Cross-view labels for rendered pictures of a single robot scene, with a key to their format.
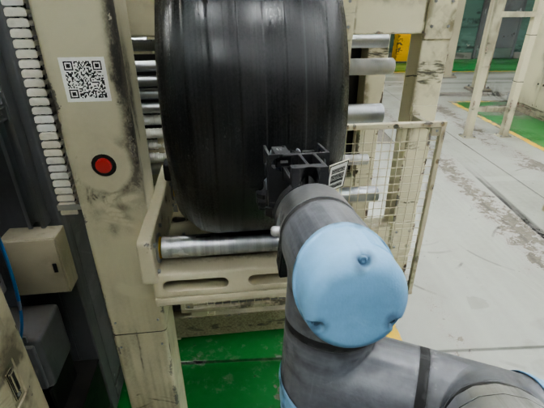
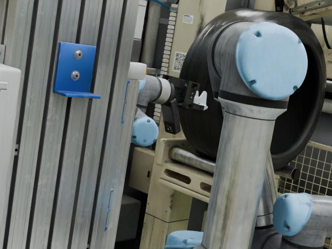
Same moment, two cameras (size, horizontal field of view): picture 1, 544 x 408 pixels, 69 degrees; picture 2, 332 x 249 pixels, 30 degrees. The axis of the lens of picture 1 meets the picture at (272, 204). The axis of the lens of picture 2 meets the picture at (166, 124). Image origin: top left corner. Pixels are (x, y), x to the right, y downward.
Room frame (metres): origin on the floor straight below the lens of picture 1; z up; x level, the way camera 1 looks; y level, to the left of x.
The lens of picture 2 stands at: (-0.78, -1.42, 1.33)
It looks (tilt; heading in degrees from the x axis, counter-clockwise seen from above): 8 degrees down; 50
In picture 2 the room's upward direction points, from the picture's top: 9 degrees clockwise
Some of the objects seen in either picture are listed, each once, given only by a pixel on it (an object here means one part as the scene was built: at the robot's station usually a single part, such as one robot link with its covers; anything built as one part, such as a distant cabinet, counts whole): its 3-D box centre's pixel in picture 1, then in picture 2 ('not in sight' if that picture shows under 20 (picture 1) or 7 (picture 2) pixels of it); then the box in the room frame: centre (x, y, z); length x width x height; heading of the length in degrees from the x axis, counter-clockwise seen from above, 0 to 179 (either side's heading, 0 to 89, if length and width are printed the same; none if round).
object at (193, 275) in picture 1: (242, 267); (205, 183); (0.68, 0.06, 0.83); 0.36 x 0.09 x 0.06; 97
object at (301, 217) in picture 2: not in sight; (307, 216); (0.12, -0.77, 1.04); 0.11 x 0.08 x 0.09; 157
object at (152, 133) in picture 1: (155, 109); not in sight; (1.17, 0.35, 1.05); 0.20 x 0.15 x 0.30; 97
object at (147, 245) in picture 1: (161, 214); (197, 150); (0.80, 0.26, 0.90); 0.40 x 0.03 x 0.10; 7
